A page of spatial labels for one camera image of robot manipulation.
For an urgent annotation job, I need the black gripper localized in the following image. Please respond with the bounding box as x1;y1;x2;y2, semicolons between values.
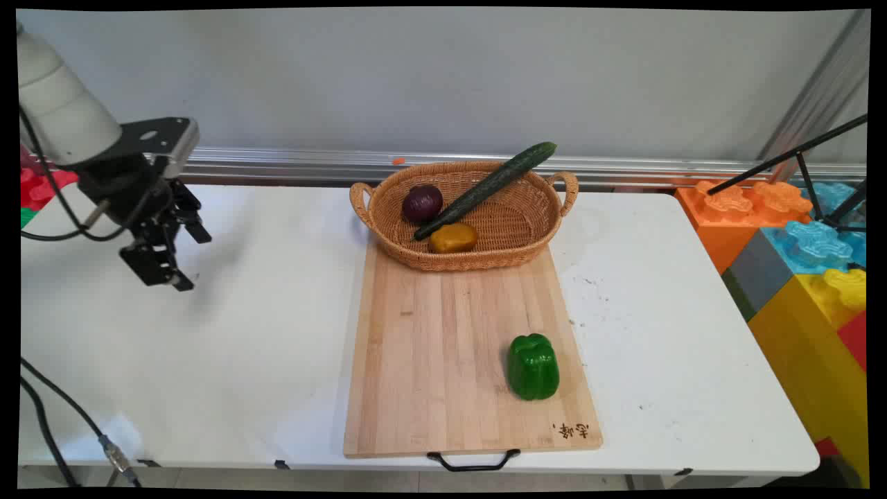
78;156;213;292

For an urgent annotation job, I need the long green cucumber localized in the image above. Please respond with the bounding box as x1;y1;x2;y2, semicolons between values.
413;141;559;242

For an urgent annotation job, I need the red toy block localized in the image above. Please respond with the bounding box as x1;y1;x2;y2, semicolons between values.
836;310;869;373
20;165;80;211

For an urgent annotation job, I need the purple red onion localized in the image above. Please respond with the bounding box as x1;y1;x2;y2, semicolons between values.
402;184;445;224

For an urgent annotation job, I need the yellow brown potato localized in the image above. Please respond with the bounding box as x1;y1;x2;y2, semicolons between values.
429;222;479;254

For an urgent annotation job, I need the wooden cutting board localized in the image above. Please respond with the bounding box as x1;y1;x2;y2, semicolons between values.
343;239;604;473

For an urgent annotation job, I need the woven wicker basket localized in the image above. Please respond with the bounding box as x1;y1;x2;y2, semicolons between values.
349;161;579;272

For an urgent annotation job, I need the green bell pepper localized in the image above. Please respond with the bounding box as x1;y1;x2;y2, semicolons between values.
507;333;561;401

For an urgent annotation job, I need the orange toy block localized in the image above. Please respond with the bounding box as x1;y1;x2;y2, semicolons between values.
675;180;816;275

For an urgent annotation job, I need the grey toy block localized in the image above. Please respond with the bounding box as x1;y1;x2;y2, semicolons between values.
721;228;795;322

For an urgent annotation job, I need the black tripod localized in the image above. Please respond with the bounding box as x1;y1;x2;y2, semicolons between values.
706;114;869;234

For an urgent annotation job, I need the blue toy block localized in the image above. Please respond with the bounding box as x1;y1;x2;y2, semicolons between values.
761;181;868;275

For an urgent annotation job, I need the yellow toy block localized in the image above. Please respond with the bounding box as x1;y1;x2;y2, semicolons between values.
748;268;869;487

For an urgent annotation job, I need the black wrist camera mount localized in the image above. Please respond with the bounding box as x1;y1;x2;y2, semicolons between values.
119;116;201;180

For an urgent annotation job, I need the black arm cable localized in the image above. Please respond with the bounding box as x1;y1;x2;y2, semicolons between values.
19;107;167;243

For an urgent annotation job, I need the black cable with metal connector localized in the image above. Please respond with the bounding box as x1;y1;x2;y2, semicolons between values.
19;357;143;488

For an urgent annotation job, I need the plain black cable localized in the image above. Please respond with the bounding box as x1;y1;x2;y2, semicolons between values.
19;377;81;488

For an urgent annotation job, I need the aluminium rail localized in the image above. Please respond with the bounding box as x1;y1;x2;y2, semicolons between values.
179;146;868;190

